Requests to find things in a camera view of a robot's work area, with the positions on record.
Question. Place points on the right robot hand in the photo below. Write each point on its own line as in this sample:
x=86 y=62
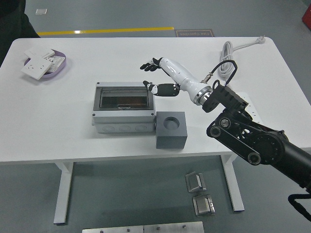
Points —
x=179 y=72

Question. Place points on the grey electrical box with lid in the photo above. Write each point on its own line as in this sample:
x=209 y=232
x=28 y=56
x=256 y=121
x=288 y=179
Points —
x=121 y=119

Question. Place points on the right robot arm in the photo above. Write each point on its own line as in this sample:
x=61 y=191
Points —
x=267 y=145

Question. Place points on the grey cube with round hole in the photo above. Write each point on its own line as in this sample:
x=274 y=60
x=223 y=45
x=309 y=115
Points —
x=170 y=140

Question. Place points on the white power strip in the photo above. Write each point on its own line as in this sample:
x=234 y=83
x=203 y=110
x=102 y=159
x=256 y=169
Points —
x=253 y=114

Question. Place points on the yellow floor tape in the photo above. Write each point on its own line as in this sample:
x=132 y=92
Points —
x=97 y=31

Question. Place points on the open metal clamp block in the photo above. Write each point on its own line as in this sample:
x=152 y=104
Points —
x=193 y=182

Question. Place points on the purple tray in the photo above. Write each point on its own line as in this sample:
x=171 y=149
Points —
x=58 y=70

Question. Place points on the white grey socket insert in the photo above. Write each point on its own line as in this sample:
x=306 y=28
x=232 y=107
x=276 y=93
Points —
x=56 y=62

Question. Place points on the closed metal clamp block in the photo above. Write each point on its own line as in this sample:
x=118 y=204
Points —
x=202 y=205

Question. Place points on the red object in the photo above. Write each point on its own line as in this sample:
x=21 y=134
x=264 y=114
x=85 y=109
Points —
x=307 y=14

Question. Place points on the white socket panel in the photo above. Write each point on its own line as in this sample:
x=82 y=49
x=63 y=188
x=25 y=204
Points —
x=35 y=68

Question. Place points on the small silver floor plate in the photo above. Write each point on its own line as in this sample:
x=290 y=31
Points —
x=41 y=11

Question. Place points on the person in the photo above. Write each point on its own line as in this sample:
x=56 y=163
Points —
x=12 y=26

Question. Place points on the white switch panel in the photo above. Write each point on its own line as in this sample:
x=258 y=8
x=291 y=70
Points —
x=40 y=51

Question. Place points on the metal base plate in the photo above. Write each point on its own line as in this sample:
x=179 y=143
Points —
x=145 y=228

